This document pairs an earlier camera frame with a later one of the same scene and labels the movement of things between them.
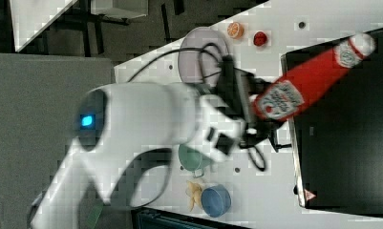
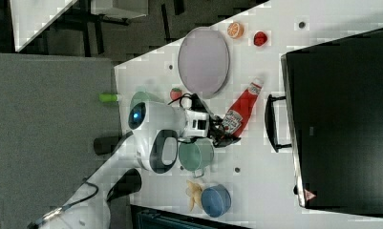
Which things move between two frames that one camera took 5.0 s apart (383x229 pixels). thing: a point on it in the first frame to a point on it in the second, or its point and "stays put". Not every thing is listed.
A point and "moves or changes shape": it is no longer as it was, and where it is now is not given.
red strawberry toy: [260, 38] stays put
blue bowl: [216, 200] stays put
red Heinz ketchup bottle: [282, 99] moves or changes shape
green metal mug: [192, 160] stays put
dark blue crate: [148, 218] stays put
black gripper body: [237, 90] to [216, 131]
